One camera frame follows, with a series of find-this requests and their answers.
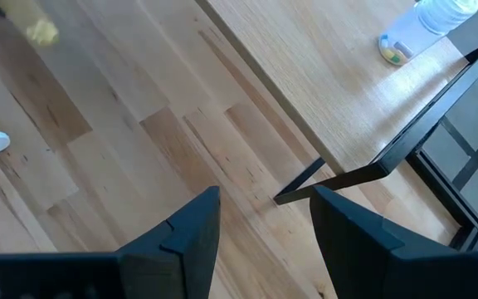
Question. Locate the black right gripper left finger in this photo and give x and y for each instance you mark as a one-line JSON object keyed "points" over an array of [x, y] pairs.
{"points": [[181, 257]]}

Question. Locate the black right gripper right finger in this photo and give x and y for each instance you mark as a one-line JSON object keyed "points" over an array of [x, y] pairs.
{"points": [[359, 249]]}

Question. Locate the clear bottle multicoloured pills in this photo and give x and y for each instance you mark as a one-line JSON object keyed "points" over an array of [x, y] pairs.
{"points": [[425, 25]]}

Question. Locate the wooden shelf black metal legs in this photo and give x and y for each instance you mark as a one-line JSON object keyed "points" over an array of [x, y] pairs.
{"points": [[326, 83]]}

